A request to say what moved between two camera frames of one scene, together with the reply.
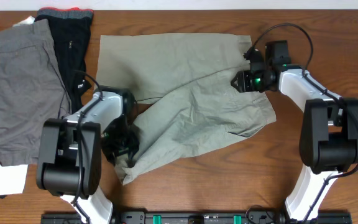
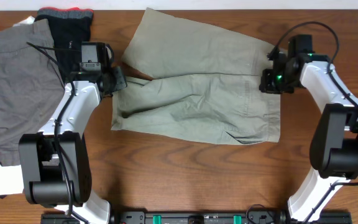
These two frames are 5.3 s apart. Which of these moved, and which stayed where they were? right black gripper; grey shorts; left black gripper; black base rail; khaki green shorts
Moved: left black gripper; khaki green shorts; right black gripper
Stayed: black base rail; grey shorts
